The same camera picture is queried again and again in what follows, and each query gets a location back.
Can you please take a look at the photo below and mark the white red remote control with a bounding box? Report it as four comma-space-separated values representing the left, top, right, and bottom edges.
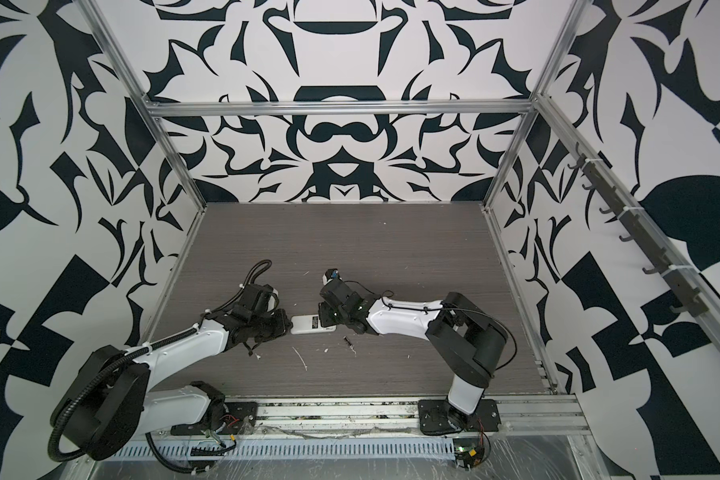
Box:
290, 315, 336, 335

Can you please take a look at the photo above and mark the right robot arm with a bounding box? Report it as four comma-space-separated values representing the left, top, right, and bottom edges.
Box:
318, 270, 517, 418

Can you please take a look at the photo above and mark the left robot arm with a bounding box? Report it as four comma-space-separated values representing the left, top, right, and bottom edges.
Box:
47, 259, 292, 463

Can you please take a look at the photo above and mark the small electronics board right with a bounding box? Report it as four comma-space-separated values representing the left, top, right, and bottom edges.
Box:
454, 436, 492, 470

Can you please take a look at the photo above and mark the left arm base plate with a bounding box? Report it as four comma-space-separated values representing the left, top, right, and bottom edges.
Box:
170, 401, 258, 436

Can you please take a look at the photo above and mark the white slotted cable duct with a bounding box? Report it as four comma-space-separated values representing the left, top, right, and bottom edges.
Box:
104, 437, 457, 462

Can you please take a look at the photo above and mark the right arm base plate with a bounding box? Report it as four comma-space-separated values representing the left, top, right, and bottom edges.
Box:
417, 399, 502, 436

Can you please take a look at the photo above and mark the aluminium frame rail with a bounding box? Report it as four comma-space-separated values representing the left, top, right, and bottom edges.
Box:
146, 99, 532, 118

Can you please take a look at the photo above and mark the black wall hook rail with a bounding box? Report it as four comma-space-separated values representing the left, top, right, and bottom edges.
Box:
569, 145, 710, 318

